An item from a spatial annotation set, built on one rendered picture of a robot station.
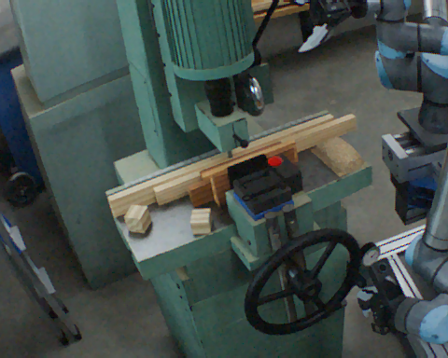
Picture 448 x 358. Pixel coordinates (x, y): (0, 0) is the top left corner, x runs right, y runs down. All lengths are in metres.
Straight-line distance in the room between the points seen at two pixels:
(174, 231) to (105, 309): 1.20
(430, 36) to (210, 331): 0.93
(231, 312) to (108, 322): 1.02
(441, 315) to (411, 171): 0.82
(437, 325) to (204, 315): 0.67
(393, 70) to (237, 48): 0.59
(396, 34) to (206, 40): 0.45
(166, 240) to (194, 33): 0.45
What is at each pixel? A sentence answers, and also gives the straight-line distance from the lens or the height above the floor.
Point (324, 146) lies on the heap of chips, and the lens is 1.48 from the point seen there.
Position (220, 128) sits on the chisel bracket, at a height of 1.06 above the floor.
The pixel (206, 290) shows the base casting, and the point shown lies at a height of 0.74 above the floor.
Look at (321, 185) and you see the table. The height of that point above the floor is 0.90.
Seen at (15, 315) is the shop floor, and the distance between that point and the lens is 2.65.
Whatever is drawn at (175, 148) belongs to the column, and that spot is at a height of 0.91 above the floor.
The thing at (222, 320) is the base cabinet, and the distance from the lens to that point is 1.51.
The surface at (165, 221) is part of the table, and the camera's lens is 1.37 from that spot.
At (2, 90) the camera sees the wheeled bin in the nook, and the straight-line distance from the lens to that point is 2.97.
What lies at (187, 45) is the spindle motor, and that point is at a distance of 1.23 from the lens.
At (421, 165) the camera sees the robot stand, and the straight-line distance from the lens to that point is 1.78.
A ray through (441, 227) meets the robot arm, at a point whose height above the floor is 1.02.
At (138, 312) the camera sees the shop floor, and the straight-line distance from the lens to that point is 2.44.
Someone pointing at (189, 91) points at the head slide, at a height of 1.10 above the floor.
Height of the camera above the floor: 1.74
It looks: 35 degrees down
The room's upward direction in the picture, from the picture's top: 10 degrees counter-clockwise
